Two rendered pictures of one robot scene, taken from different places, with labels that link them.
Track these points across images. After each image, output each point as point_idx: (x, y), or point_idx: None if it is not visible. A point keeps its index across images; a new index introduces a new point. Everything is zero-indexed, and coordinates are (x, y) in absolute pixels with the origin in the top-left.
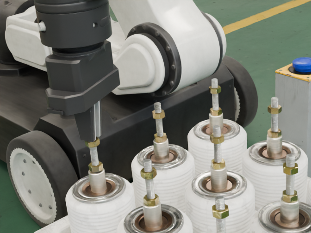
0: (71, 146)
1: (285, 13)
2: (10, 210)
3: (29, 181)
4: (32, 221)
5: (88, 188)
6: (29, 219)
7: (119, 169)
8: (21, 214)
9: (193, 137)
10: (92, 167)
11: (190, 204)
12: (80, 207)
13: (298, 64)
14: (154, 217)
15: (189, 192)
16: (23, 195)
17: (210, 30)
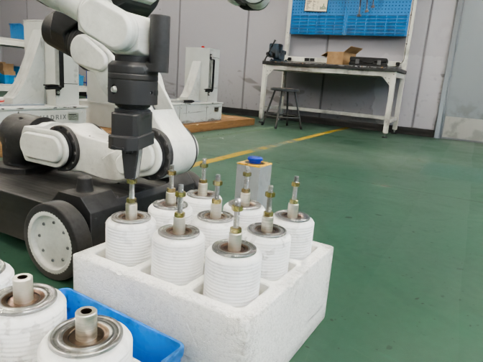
0: (87, 210)
1: (209, 164)
2: (19, 269)
3: (44, 240)
4: (42, 276)
5: (123, 217)
6: (38, 274)
7: None
8: (30, 271)
9: (187, 197)
10: (130, 199)
11: (198, 228)
12: (120, 226)
13: (251, 158)
14: (181, 226)
15: (197, 220)
16: (36, 253)
17: (190, 138)
